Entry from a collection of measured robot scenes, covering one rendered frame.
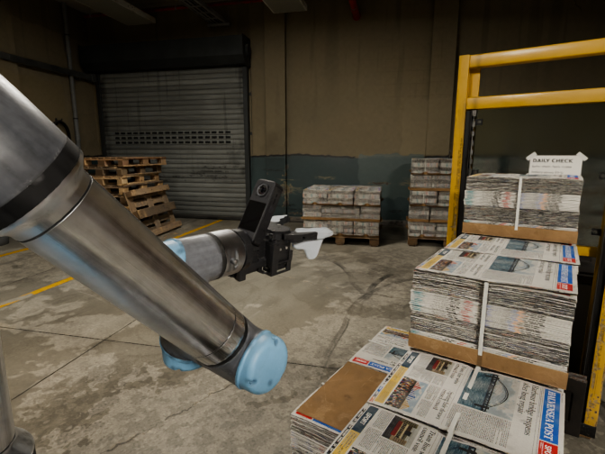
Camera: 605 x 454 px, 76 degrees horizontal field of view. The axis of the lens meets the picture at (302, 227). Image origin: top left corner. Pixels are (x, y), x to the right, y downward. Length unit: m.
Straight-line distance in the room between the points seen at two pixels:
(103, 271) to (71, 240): 0.04
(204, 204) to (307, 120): 2.75
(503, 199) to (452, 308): 0.64
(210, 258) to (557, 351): 0.84
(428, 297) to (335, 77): 6.79
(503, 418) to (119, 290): 0.83
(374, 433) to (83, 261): 0.67
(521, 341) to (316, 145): 6.79
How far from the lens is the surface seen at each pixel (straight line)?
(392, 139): 7.50
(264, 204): 0.66
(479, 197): 1.64
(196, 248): 0.58
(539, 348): 1.12
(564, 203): 1.62
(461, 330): 1.13
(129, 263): 0.37
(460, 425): 0.95
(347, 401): 1.36
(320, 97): 7.69
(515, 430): 0.98
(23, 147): 0.33
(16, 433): 0.58
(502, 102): 2.19
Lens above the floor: 1.38
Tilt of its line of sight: 11 degrees down
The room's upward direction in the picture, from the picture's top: straight up
